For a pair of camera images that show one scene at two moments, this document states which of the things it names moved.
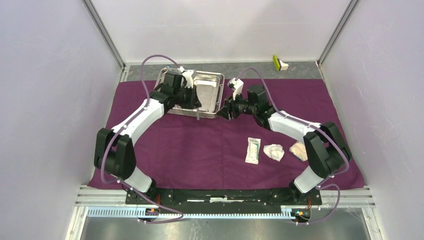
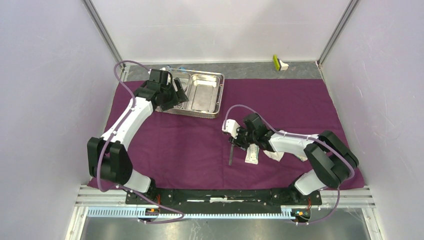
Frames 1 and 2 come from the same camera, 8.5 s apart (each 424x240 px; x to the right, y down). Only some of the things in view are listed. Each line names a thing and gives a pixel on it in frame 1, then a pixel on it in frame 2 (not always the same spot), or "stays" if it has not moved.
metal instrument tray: x=209 y=88 stays
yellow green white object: x=279 y=64 stays
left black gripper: x=194 y=102 → x=165 y=106
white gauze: x=274 y=151 stays
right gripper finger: x=224 y=112 → x=233 y=141
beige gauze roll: x=299 y=149 stays
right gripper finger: x=228 y=115 → x=244 y=146
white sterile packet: x=252 y=152 stays
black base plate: x=276 y=196 stays
